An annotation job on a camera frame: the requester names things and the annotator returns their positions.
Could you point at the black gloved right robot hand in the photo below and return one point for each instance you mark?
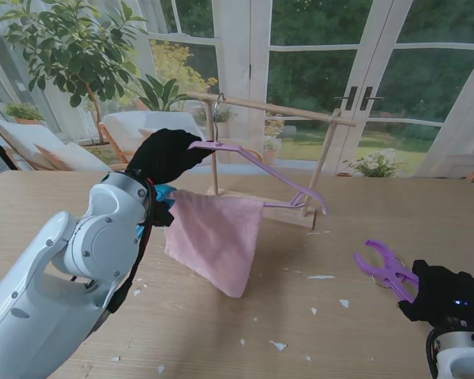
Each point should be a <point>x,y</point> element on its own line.
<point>446,296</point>

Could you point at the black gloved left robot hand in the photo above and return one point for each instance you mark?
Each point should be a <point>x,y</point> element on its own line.
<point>166,154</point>

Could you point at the blue clothes peg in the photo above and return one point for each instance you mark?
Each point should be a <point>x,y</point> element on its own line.
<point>164,193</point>

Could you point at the purple clothes peg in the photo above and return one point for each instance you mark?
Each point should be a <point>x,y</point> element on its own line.
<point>387,272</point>

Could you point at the pink square towel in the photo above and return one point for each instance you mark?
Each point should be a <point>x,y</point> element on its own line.
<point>217,241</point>

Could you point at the lilac plastic clothes hanger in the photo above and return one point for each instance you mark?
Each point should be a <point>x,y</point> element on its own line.
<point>272,170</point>

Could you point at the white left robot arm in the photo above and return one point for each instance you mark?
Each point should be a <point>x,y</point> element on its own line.
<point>63,268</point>

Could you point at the wooden drying rack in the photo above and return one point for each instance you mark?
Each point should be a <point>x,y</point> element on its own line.
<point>284,110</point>

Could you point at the printed garden window backdrop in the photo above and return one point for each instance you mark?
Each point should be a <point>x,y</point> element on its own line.
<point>312,71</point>

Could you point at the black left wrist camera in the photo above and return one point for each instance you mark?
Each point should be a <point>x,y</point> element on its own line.
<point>162,213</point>

